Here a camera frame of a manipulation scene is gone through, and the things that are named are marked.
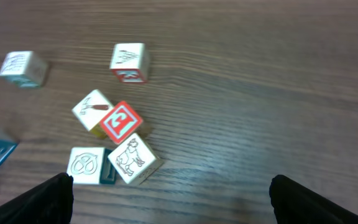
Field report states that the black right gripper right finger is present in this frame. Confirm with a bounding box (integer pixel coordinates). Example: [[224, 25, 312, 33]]
[[269, 175, 358, 224]]

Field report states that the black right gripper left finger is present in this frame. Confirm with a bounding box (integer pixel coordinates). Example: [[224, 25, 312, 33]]
[[0, 172, 74, 224]]

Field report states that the wooden block brush picture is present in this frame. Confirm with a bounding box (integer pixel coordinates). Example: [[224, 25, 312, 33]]
[[71, 89, 114, 139]]

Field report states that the wooden block red side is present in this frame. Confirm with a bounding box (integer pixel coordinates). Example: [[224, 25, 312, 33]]
[[109, 42, 150, 83]]

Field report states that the wooden block teal side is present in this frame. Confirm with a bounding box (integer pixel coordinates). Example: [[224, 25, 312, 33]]
[[108, 133, 163, 185]]

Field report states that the wooden block pretzel picture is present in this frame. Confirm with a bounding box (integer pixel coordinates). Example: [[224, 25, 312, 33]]
[[67, 147, 116, 185]]

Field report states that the red block upper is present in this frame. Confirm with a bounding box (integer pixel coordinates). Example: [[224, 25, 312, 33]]
[[99, 101, 144, 145]]

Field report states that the wooden block green side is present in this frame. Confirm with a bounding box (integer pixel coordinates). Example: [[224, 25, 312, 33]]
[[0, 51, 48, 88]]

